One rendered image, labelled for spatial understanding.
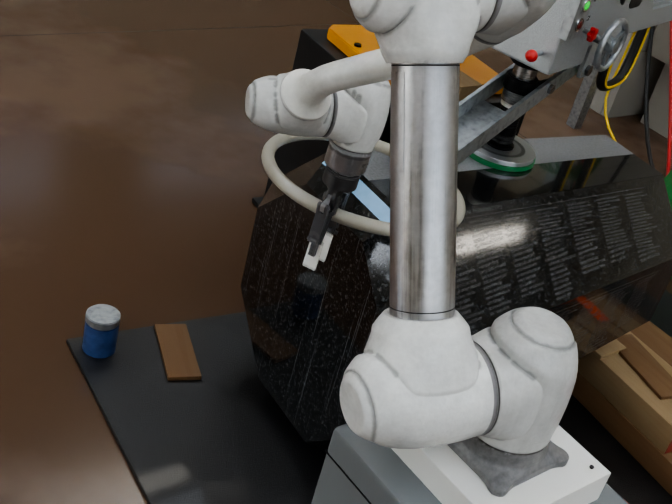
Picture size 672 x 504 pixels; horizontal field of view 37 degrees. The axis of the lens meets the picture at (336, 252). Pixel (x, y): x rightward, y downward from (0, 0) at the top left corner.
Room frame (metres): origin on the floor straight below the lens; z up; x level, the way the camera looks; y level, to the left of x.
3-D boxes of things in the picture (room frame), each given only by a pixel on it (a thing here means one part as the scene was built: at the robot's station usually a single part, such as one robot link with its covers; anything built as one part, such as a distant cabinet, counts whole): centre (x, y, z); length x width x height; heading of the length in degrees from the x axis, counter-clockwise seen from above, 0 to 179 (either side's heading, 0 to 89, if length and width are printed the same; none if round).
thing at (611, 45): (2.67, -0.53, 1.20); 0.15 x 0.10 x 0.15; 148
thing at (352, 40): (3.38, -0.09, 0.76); 0.49 x 0.49 x 0.05; 38
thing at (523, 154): (2.63, -0.36, 0.85); 0.21 x 0.21 x 0.01
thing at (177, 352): (2.40, 0.39, 0.02); 0.25 x 0.10 x 0.01; 26
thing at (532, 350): (1.35, -0.34, 1.03); 0.18 x 0.16 x 0.22; 122
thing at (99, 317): (2.32, 0.61, 0.08); 0.10 x 0.10 x 0.13
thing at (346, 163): (1.87, 0.03, 1.07); 0.09 x 0.09 x 0.06
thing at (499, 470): (1.37, -0.37, 0.89); 0.22 x 0.18 x 0.06; 135
